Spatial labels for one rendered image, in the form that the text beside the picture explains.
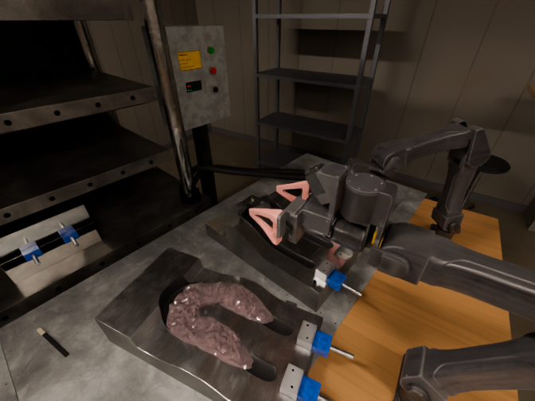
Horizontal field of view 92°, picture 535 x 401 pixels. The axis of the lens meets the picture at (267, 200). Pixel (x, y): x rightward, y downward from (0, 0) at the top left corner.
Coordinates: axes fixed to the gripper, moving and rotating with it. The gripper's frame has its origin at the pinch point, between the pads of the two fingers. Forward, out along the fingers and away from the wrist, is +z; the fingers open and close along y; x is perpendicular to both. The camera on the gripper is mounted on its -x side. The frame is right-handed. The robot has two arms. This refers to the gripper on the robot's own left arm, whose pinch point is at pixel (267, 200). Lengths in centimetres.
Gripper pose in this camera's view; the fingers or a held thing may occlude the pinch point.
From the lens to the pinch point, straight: 51.8
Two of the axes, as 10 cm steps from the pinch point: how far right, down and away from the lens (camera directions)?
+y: -5.5, 4.8, -6.8
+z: -8.3, -3.1, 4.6
